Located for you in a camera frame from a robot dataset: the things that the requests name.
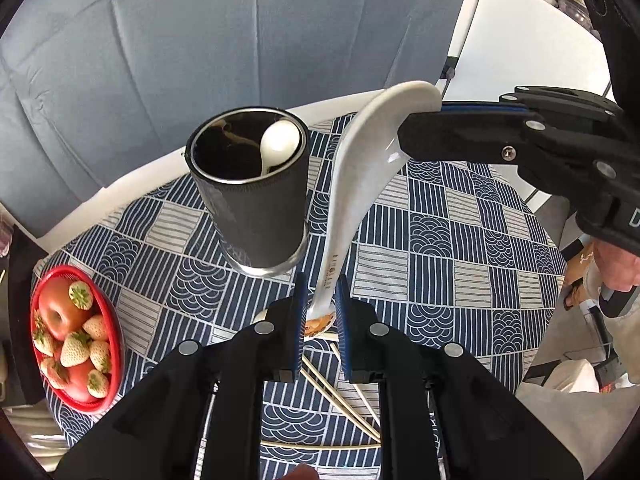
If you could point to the black utensil holder cup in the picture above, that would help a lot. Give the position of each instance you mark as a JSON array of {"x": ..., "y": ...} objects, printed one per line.
[{"x": 250, "y": 210}]

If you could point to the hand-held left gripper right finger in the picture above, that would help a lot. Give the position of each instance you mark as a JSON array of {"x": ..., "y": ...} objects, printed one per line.
[{"x": 342, "y": 325}]

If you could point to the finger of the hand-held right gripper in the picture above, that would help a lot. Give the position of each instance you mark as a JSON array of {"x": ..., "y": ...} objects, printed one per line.
[
  {"x": 550, "y": 102},
  {"x": 460, "y": 137}
]

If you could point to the long white ceramic spoon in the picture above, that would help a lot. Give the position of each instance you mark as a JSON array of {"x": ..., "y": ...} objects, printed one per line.
[{"x": 360, "y": 160}]

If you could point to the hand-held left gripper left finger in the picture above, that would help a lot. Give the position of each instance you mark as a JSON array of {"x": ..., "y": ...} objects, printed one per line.
[{"x": 301, "y": 320}]

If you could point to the large red apple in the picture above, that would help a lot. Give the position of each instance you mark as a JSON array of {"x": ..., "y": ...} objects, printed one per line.
[{"x": 57, "y": 310}]

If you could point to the blue-grey backdrop cloth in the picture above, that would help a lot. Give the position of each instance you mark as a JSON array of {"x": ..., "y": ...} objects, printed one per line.
[{"x": 150, "y": 60}]

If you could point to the black clamp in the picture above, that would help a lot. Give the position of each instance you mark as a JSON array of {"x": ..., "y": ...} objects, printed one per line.
[{"x": 448, "y": 69}]

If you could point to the cream curtain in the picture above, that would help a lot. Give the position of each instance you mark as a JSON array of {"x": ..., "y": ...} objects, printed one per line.
[{"x": 35, "y": 435}]

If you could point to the pile of pale strawberries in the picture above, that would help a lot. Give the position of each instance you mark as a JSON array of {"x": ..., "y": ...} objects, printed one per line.
[{"x": 75, "y": 352}]

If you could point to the red fruit bowl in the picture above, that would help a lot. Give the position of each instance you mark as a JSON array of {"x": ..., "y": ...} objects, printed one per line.
[{"x": 112, "y": 320}]

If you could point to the blue patterned tablecloth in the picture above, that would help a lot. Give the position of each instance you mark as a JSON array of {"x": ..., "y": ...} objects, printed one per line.
[{"x": 450, "y": 260}]

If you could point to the wooden chopstick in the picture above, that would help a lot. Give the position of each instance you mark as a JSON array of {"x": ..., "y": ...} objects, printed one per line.
[
  {"x": 365, "y": 400},
  {"x": 340, "y": 401},
  {"x": 325, "y": 391},
  {"x": 320, "y": 446}
]

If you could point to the white printed ceramic spoon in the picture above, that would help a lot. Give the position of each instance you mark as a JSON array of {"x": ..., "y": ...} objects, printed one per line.
[{"x": 319, "y": 326}]

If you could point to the white panel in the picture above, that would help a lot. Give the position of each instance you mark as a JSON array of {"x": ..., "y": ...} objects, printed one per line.
[{"x": 525, "y": 50}]

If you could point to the person's white clothing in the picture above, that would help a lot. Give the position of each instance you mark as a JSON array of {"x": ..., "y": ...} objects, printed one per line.
[{"x": 575, "y": 435}]

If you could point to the small red apple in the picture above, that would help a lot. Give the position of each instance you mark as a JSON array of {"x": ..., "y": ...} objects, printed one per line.
[{"x": 80, "y": 377}]

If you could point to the person's right hand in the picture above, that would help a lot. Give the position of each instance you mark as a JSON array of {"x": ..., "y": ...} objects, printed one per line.
[{"x": 617, "y": 266}]

